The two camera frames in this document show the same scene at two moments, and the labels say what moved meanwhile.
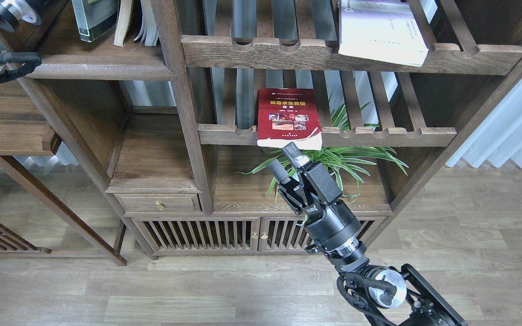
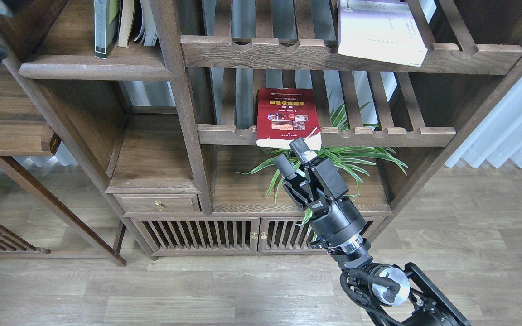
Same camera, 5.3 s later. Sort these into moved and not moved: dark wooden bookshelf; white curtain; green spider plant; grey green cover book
Moved: grey green cover book
Not moved: green spider plant; dark wooden bookshelf; white curtain
